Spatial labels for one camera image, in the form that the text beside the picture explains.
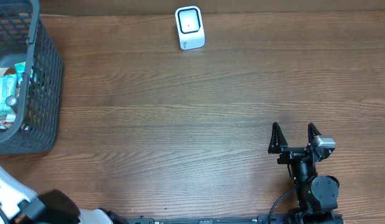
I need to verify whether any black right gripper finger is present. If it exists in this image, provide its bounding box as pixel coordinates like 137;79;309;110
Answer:
268;122;288;154
308;123;321;144

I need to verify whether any small teal packet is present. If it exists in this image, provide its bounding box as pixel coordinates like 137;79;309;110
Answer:
15;62;36;88

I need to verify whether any yellow oil bottle silver cap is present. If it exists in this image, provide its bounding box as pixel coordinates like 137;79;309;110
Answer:
5;95;18;108

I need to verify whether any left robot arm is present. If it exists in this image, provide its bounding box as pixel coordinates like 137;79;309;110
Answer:
0;166;125;224

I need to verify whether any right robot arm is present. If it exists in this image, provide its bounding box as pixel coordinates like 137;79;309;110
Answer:
267;122;344;224

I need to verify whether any white barcode scanner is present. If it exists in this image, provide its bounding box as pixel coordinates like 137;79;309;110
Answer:
175;6;205;50

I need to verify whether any dark grey plastic mesh basket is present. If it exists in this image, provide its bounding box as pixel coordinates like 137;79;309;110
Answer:
0;1;63;155

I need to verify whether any teal tissue pack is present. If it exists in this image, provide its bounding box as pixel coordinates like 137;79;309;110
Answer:
0;74;17;115

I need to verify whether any white orange snack packet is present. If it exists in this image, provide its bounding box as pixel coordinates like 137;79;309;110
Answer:
0;113;16;130

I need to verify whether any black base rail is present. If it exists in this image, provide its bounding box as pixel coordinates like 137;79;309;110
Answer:
124;214;344;224

